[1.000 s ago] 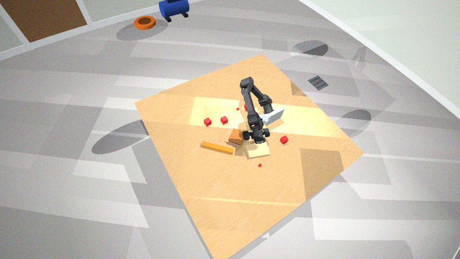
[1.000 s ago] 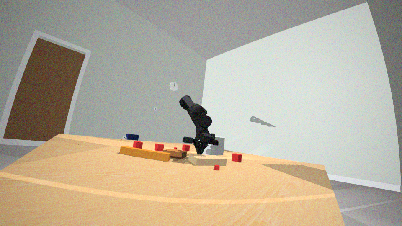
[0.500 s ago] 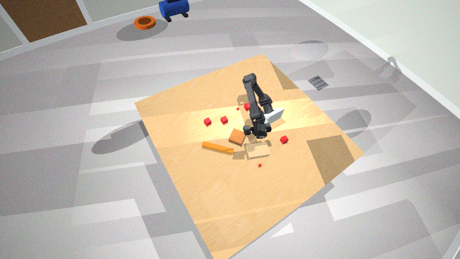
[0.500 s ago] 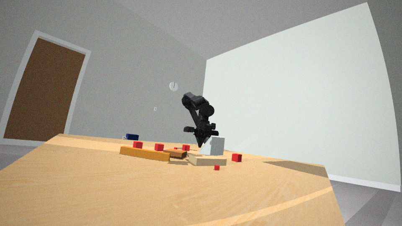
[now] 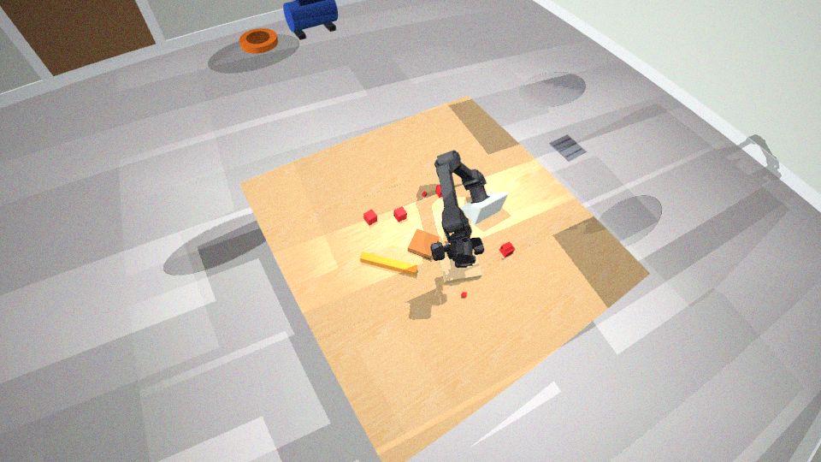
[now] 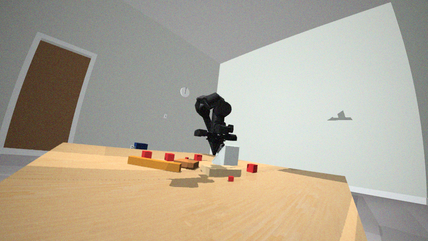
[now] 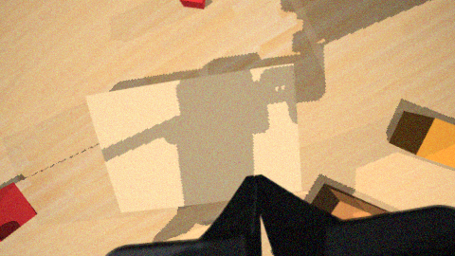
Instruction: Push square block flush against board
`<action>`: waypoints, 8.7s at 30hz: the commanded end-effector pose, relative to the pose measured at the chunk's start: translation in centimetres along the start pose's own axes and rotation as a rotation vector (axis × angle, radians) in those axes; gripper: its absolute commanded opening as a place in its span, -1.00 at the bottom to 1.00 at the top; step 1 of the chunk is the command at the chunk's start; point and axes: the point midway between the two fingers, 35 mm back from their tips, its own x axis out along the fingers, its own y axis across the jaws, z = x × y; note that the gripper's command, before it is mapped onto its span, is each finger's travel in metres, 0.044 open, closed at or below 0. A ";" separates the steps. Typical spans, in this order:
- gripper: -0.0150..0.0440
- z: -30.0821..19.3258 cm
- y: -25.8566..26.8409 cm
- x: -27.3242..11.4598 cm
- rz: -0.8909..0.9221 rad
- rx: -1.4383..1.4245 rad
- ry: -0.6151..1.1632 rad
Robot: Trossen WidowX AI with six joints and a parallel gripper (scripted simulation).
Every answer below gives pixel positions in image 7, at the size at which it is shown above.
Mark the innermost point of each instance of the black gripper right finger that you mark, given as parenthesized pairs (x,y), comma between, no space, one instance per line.
(297,228)

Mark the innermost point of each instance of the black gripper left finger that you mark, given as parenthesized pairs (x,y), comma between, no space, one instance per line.
(236,232)

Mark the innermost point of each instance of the yellow long wooden board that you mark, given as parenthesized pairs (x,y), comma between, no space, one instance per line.
(427,137)

